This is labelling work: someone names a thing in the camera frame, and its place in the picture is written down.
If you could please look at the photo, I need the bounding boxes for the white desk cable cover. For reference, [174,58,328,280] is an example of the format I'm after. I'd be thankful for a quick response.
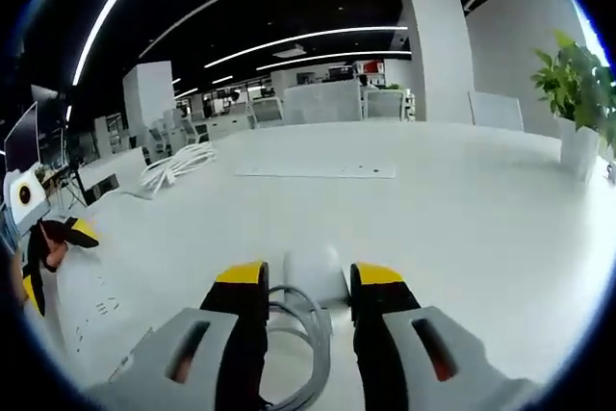
[234,162,398,180]

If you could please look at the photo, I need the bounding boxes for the grey charger cable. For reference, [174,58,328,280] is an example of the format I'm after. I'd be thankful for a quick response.
[262,285,334,411]

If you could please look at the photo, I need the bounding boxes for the grey mesh office chair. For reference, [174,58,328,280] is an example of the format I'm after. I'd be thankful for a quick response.
[250,96,285,130]
[362,90,405,121]

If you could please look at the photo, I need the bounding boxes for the white power strip cable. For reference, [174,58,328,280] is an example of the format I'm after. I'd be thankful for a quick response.
[119,142,218,201]

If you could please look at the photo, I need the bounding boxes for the white desk partition panel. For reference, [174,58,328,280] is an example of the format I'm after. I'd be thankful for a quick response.
[282,79,364,126]

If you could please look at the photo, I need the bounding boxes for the white charger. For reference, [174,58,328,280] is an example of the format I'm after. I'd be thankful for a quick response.
[283,243,350,309]

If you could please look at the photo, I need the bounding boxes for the person's left hand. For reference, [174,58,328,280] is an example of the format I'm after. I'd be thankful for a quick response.
[45,240,69,271]

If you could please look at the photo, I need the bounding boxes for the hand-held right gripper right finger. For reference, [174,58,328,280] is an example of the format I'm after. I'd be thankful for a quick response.
[349,261,550,411]

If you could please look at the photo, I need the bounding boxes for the computer monitor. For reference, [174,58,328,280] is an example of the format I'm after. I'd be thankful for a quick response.
[3,101,41,174]

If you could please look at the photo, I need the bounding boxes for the green potted plant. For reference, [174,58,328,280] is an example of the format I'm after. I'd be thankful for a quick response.
[530,29,616,147]

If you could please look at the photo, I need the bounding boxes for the black laptop tripod stand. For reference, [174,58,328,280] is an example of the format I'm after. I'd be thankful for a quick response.
[56,131,91,209]

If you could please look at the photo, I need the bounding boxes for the white chair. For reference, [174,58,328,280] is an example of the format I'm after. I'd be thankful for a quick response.
[468,90,526,133]

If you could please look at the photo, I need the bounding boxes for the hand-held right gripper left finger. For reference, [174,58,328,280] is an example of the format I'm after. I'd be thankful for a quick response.
[84,260,270,411]

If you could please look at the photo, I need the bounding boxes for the white square plant pot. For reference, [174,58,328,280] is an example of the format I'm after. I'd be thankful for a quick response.
[559,116,601,182]

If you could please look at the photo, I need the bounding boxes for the white power strip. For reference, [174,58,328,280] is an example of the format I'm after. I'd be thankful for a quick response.
[36,242,161,383]

